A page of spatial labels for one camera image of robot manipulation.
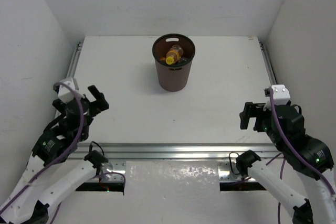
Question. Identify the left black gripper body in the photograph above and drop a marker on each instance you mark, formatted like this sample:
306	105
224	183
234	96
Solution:
87	102

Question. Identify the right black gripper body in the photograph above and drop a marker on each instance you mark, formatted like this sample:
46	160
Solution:
261	122

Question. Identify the clear bottle black cap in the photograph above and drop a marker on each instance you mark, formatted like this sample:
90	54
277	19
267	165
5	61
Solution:
183	60

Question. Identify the clear bottle yellow cap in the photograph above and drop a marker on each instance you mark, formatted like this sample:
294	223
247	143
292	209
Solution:
174	55

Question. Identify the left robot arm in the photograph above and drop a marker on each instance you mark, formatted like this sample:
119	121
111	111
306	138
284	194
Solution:
35	201

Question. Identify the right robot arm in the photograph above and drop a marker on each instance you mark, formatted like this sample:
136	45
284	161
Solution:
308	156

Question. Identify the dark brown plastic bin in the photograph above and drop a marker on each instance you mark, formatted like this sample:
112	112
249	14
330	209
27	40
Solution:
173	77

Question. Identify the white foam cover sheet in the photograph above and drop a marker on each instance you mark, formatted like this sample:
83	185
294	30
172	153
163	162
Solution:
171	179

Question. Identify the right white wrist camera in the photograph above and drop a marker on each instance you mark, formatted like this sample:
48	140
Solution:
279	93

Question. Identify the aluminium table frame rail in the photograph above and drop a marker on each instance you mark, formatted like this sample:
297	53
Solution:
144	122

